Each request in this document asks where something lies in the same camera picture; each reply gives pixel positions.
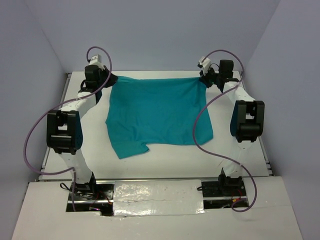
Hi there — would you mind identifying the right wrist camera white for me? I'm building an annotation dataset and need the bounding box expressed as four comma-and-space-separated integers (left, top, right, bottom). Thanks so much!
197, 56, 212, 76

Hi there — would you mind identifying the metal base rail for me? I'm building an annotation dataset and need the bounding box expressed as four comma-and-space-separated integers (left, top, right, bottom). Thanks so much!
65, 179, 249, 217

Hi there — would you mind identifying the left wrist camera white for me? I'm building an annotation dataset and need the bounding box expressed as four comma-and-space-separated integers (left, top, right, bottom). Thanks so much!
88, 54, 105, 70

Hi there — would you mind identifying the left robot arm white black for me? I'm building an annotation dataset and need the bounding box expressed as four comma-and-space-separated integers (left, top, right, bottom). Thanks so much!
46, 63, 118, 199

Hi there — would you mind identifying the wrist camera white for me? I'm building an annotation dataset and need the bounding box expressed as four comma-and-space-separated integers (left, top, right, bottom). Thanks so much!
88, 54, 105, 70
197, 56, 212, 76

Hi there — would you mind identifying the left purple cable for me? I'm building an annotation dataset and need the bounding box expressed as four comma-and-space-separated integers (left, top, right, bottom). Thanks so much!
23, 46, 113, 212

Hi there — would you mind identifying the purple cable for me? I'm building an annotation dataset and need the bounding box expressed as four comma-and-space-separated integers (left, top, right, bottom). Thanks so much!
23, 46, 113, 212
192, 49, 258, 213

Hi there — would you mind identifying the silver tape patch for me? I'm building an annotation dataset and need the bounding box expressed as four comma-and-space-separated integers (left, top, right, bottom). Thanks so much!
112, 179, 205, 217

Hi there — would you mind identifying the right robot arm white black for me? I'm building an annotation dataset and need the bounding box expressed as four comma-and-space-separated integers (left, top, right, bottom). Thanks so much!
198, 57, 265, 197

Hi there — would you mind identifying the teal t shirt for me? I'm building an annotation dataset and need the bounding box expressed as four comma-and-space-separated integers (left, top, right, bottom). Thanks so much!
105, 76, 214, 159

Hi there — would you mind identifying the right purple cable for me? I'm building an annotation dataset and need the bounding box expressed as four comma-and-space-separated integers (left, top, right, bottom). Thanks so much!
192, 49, 258, 213

